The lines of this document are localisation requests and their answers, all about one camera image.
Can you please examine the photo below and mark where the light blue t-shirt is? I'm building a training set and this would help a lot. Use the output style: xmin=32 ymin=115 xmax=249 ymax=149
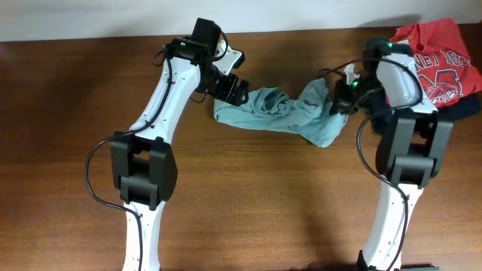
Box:
xmin=213 ymin=79 xmax=348 ymax=148

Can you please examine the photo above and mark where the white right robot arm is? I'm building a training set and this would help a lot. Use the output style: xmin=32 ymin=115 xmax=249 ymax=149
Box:
xmin=330 ymin=37 xmax=453 ymax=270

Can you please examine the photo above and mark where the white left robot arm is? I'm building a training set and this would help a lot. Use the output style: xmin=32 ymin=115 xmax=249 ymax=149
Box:
xmin=110 ymin=18 xmax=249 ymax=270

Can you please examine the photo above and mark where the red printed t-shirt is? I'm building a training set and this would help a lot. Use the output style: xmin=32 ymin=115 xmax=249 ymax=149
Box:
xmin=389 ymin=18 xmax=481 ymax=108

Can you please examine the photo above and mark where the navy blue folded garment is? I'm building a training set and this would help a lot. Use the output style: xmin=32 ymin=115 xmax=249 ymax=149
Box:
xmin=371 ymin=88 xmax=482 ymax=135

